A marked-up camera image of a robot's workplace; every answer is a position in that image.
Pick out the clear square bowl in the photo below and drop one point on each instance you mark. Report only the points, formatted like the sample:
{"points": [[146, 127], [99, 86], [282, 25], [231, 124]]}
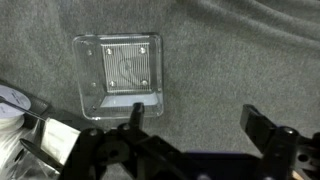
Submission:
{"points": [[115, 71]]}

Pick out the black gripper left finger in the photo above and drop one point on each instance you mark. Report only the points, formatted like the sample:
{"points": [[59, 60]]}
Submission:
{"points": [[137, 115]]}

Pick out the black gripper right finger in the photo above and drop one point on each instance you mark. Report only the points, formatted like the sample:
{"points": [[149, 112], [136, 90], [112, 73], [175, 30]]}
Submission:
{"points": [[258, 128]]}

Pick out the grey table cloth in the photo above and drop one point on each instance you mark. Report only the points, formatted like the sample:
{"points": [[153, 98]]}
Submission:
{"points": [[218, 55]]}

